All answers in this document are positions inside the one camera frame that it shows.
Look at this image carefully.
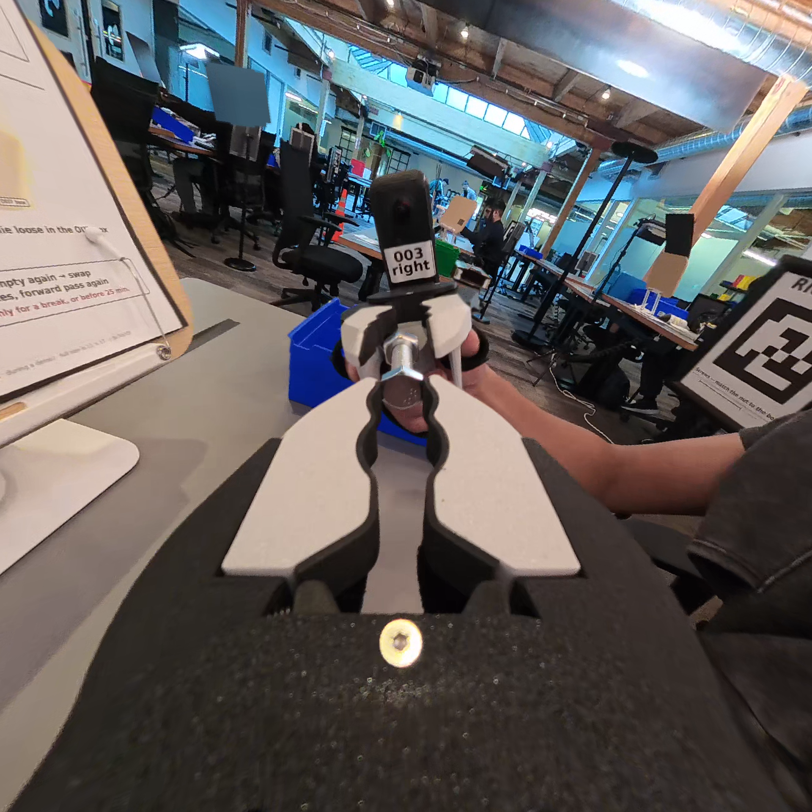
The wooden background table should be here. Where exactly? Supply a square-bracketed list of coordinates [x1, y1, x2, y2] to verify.
[333, 228, 702, 350]

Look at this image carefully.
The black framed marker sign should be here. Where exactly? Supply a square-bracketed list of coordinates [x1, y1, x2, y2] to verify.
[679, 254, 812, 432]

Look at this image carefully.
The hanging black monitor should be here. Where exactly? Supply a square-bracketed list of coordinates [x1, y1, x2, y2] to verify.
[466, 146, 511, 180]

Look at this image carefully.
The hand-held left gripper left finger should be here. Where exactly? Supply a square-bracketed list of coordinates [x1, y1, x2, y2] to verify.
[220, 377, 380, 578]

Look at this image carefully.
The white floor cable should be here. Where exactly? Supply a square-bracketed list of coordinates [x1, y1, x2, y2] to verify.
[549, 365, 613, 445]

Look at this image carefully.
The tan and black board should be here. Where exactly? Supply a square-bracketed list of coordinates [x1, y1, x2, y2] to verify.
[642, 212, 695, 299]

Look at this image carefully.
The tan cardboard board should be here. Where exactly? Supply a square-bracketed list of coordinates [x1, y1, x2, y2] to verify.
[439, 195, 478, 234]

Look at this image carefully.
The steel hex bolt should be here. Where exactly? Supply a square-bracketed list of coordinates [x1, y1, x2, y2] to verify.
[379, 335, 425, 410]

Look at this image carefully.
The corrugated silver duct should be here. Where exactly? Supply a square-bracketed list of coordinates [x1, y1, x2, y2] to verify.
[698, 0, 812, 83]

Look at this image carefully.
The printed instruction sheet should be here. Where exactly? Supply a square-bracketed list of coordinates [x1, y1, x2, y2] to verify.
[0, 0, 185, 397]

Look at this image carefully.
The ceiling projector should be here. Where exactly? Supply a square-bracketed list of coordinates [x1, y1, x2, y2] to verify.
[405, 54, 444, 96]

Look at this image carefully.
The person's right hand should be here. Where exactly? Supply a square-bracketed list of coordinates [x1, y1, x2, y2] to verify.
[346, 331, 506, 435]

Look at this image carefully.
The grey desk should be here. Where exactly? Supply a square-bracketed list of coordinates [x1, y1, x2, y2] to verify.
[0, 276, 445, 812]

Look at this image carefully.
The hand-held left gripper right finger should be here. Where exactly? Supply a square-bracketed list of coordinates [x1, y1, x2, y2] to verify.
[422, 376, 583, 579]

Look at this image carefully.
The wooden document stand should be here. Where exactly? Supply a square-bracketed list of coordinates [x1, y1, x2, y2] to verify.
[0, 0, 194, 575]

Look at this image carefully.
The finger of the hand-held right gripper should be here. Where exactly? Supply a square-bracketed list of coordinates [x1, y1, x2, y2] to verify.
[339, 304, 395, 383]
[424, 293, 475, 388]

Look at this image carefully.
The blue plastic bin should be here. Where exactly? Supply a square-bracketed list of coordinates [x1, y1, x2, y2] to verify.
[287, 298, 429, 448]

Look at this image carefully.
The person's right forearm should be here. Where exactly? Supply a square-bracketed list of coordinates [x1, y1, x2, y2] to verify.
[488, 374, 746, 516]

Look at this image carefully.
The black light stand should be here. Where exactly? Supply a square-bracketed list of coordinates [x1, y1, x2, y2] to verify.
[513, 141, 659, 348]

